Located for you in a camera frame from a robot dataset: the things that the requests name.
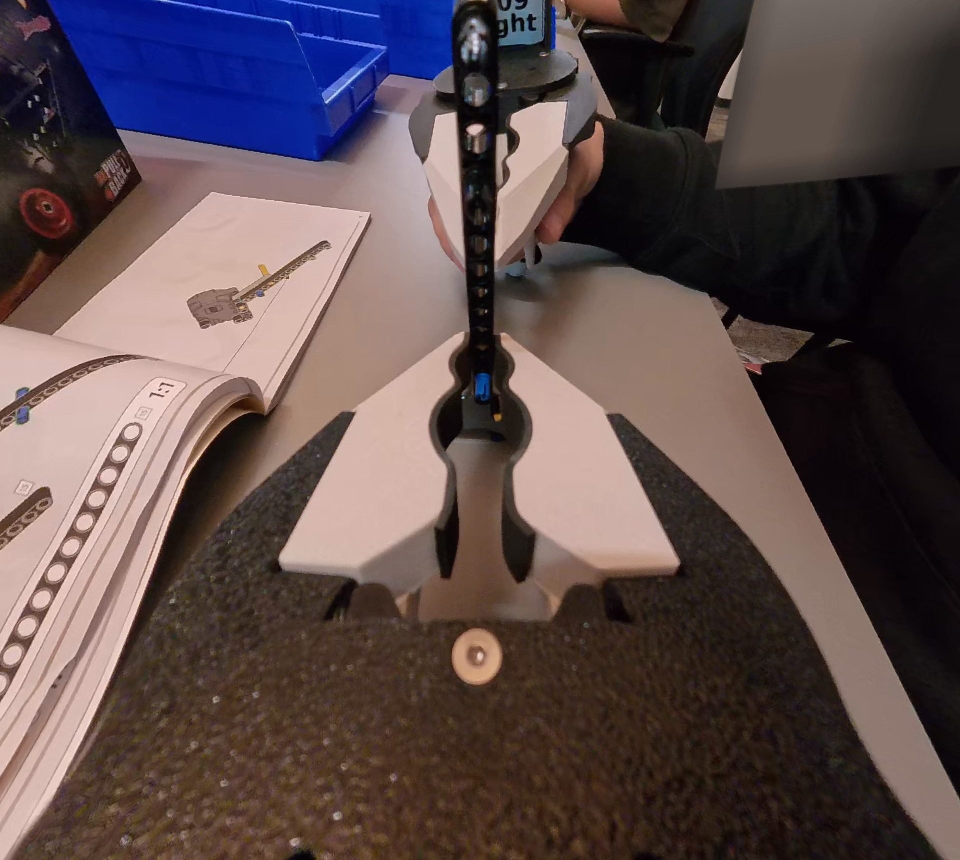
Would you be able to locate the blue plastic bin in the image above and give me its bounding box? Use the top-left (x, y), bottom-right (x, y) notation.
top-left (337, 0), bottom-right (558, 81)
top-left (21, 0), bottom-right (390, 162)

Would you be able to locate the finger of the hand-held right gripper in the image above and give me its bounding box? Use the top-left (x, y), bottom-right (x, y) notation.
top-left (495, 102), bottom-right (573, 268)
top-left (423, 116), bottom-right (468, 270)

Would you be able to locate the black toy set box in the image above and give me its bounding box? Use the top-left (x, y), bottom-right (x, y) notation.
top-left (0, 0), bottom-right (142, 321)

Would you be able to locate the black office chair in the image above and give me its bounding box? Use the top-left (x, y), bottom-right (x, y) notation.
top-left (581, 0), bottom-right (777, 135)

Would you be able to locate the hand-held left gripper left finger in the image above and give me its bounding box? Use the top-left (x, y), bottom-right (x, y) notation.
top-left (277, 333), bottom-right (471, 621)

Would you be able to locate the white instruction booklet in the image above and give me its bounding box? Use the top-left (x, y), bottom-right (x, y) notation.
top-left (0, 192), bottom-right (371, 838)

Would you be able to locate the person's right hand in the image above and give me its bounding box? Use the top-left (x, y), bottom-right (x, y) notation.
top-left (429, 117), bottom-right (605, 276)

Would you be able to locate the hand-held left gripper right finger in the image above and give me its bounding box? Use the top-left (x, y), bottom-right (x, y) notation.
top-left (493, 333), bottom-right (682, 619)

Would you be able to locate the black toy beam assembly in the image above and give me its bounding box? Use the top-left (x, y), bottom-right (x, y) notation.
top-left (438, 0), bottom-right (530, 441)

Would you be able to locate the person in black sweatshirt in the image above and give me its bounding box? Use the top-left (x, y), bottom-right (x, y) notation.
top-left (750, 170), bottom-right (960, 801)

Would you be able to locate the grey desk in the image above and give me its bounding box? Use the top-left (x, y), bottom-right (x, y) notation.
top-left (0, 72), bottom-right (960, 860)

